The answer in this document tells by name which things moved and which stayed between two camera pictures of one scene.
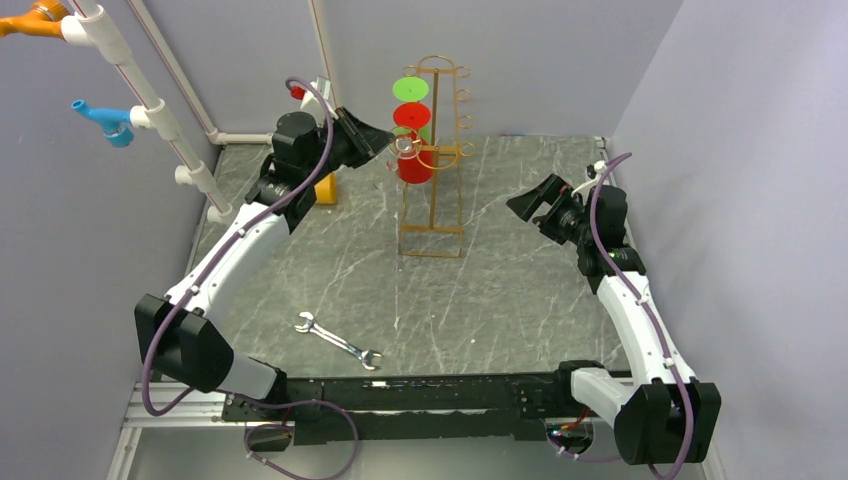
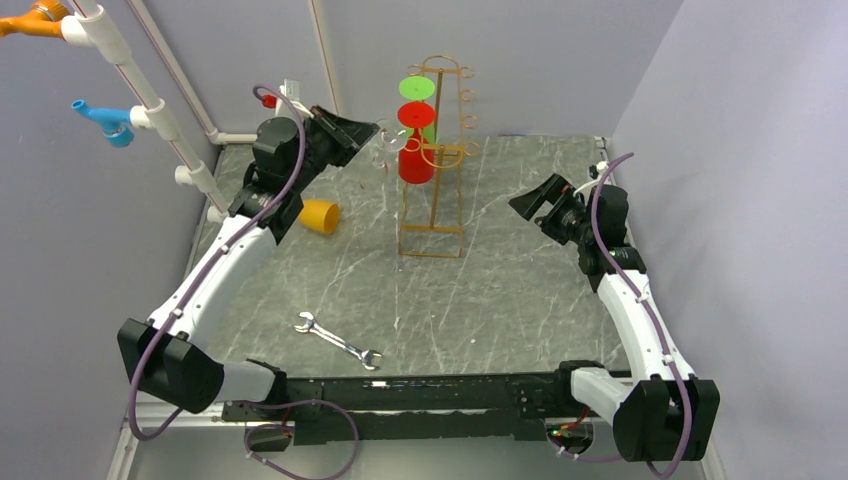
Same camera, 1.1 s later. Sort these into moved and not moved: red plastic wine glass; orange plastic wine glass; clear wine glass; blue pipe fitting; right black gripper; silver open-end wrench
Moved: orange plastic wine glass; clear wine glass
Not moved: blue pipe fitting; red plastic wine glass; silver open-end wrench; right black gripper
